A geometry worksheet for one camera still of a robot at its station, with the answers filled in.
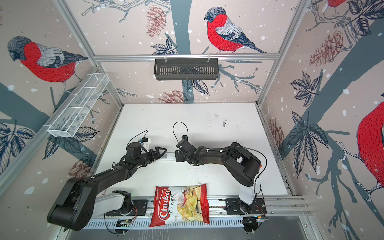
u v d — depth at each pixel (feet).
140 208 2.40
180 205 2.29
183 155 2.63
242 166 1.56
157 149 2.61
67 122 2.34
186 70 3.50
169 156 2.95
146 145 2.69
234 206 2.40
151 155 2.55
